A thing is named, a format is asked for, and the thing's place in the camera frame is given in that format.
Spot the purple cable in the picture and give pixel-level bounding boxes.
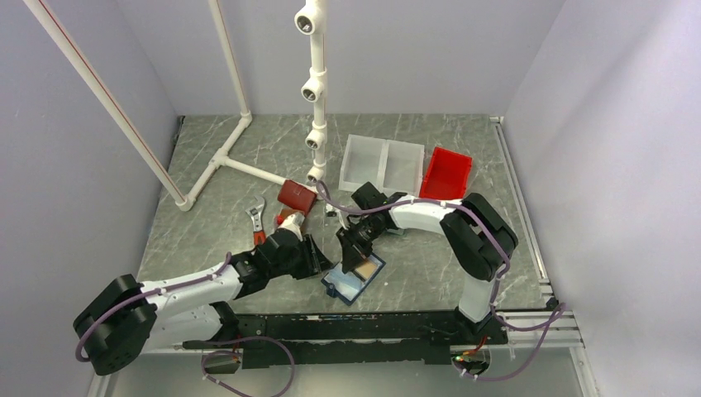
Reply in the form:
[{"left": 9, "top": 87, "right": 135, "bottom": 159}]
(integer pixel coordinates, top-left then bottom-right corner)
[
  {"left": 314, "top": 179, "right": 568, "bottom": 384},
  {"left": 74, "top": 251, "right": 297, "bottom": 397}
]

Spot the red plastic bin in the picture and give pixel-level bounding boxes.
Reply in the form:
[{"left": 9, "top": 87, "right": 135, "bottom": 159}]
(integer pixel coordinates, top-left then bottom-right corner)
[{"left": 418, "top": 146, "right": 473, "bottom": 200}]

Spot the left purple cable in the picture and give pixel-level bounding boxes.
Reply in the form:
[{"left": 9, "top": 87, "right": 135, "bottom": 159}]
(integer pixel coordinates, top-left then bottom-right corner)
[{"left": 74, "top": 251, "right": 297, "bottom": 397}]

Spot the white PVC pipe frame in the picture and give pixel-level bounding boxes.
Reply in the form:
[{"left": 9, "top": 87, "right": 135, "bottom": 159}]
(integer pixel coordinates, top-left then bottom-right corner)
[{"left": 21, "top": 0, "right": 291, "bottom": 213}]

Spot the green leather card holder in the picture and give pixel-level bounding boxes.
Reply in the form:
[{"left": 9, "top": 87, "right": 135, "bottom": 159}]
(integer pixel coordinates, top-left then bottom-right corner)
[{"left": 386, "top": 226, "right": 405, "bottom": 236}]

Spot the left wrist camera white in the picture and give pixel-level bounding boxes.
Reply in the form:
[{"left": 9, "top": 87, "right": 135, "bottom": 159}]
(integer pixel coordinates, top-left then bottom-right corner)
[{"left": 278, "top": 212, "right": 305, "bottom": 241}]

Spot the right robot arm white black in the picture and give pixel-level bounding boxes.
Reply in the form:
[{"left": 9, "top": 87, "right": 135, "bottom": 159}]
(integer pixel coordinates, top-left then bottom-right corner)
[{"left": 336, "top": 182, "right": 519, "bottom": 343}]

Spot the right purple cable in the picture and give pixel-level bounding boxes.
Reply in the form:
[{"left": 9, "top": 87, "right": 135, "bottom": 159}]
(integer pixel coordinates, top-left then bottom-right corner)
[{"left": 314, "top": 179, "right": 568, "bottom": 384}]

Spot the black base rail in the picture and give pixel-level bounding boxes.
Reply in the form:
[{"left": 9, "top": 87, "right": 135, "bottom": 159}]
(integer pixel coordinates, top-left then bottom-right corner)
[{"left": 182, "top": 309, "right": 508, "bottom": 369}]

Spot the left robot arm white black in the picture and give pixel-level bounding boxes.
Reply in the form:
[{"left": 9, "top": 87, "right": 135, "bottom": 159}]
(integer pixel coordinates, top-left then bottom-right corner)
[{"left": 73, "top": 228, "right": 334, "bottom": 375}]

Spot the red leather wallet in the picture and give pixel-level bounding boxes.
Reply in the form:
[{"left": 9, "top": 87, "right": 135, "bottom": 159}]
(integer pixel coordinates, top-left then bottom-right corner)
[{"left": 277, "top": 179, "right": 317, "bottom": 216}]

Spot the white PVC pipe post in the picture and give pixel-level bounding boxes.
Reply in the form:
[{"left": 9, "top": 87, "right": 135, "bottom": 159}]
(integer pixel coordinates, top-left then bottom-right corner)
[{"left": 294, "top": 0, "right": 328, "bottom": 185}]

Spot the blue leather card holder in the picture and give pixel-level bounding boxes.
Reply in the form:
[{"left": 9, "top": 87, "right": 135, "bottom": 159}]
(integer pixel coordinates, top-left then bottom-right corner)
[{"left": 321, "top": 255, "right": 386, "bottom": 306}]

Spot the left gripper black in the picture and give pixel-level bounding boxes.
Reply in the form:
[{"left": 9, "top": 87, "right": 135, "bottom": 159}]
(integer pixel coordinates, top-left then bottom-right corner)
[{"left": 269, "top": 233, "right": 333, "bottom": 280}]

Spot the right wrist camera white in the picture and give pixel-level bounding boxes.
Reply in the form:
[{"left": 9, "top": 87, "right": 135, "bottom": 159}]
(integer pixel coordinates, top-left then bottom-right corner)
[{"left": 324, "top": 203, "right": 350, "bottom": 229}]

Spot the brown leather wallet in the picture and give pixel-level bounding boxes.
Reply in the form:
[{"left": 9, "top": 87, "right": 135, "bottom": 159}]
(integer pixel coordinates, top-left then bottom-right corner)
[{"left": 279, "top": 207, "right": 299, "bottom": 221}]

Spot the aluminium extrusion frame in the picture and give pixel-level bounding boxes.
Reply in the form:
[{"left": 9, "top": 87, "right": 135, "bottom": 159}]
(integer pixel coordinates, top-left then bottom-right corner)
[{"left": 88, "top": 310, "right": 599, "bottom": 396}]

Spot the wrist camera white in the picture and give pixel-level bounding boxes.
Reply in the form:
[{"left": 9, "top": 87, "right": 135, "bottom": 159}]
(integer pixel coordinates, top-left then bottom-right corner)
[
  {"left": 324, "top": 203, "right": 350, "bottom": 229},
  {"left": 278, "top": 212, "right": 305, "bottom": 241}
]

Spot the orange credit card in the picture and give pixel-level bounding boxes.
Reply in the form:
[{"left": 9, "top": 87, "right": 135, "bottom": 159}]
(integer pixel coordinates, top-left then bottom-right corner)
[{"left": 352, "top": 260, "right": 380, "bottom": 282}]

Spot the clear plastic divided box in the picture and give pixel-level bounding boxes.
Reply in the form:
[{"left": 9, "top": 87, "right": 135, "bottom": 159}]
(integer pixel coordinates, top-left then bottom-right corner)
[{"left": 338, "top": 135, "right": 425, "bottom": 196}]

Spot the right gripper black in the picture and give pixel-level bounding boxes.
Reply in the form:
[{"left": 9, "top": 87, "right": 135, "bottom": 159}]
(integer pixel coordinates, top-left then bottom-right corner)
[{"left": 336, "top": 213, "right": 381, "bottom": 275}]

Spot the adjustable wrench red handle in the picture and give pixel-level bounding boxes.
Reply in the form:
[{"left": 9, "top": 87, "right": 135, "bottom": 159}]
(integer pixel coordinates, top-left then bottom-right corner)
[{"left": 245, "top": 195, "right": 266, "bottom": 246}]

